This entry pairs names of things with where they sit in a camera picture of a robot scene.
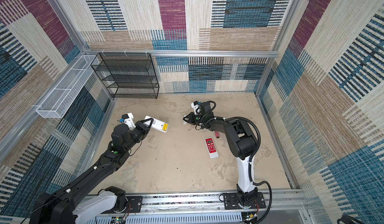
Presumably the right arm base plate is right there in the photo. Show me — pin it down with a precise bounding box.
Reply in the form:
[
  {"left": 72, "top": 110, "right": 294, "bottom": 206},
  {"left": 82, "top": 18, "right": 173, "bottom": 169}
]
[{"left": 219, "top": 192, "right": 267, "bottom": 210}]

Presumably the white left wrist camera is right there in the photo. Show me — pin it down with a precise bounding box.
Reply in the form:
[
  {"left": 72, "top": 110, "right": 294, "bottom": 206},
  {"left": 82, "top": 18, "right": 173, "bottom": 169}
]
[{"left": 119, "top": 113, "right": 136, "bottom": 130}]

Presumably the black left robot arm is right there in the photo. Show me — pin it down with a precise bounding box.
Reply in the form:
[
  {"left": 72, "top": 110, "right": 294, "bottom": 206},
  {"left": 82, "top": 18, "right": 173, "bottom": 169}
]
[{"left": 30, "top": 118, "right": 154, "bottom": 224}]

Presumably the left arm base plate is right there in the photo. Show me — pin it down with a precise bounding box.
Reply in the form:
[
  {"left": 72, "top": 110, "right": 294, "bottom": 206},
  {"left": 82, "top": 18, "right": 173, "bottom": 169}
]
[{"left": 125, "top": 196, "right": 143, "bottom": 215}]

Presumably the white slotted cable duct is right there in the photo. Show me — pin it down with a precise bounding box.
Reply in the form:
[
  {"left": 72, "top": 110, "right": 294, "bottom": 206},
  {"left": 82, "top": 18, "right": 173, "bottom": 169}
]
[{"left": 87, "top": 212, "right": 243, "bottom": 224}]

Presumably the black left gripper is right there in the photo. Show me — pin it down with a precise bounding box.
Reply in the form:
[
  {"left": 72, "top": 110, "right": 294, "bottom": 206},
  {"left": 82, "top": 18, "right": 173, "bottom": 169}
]
[{"left": 124, "top": 117, "right": 152, "bottom": 153}]

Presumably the red and white remote control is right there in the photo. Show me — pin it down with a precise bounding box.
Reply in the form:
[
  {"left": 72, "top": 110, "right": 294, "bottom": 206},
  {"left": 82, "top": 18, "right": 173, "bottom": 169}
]
[{"left": 205, "top": 137, "right": 219, "bottom": 159}]

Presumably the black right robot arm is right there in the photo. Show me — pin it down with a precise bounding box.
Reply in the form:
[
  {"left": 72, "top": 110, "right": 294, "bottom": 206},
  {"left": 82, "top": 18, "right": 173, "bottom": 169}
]
[{"left": 183, "top": 101, "right": 272, "bottom": 224}]

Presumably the black mesh shelf rack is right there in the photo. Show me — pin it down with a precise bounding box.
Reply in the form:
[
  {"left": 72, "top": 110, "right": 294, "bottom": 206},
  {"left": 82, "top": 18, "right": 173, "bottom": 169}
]
[{"left": 91, "top": 53, "right": 160, "bottom": 99}]

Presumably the white mesh wall basket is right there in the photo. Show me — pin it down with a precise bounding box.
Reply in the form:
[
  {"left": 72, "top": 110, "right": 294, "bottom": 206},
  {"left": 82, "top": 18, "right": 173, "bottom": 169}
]
[{"left": 36, "top": 55, "right": 96, "bottom": 119}]

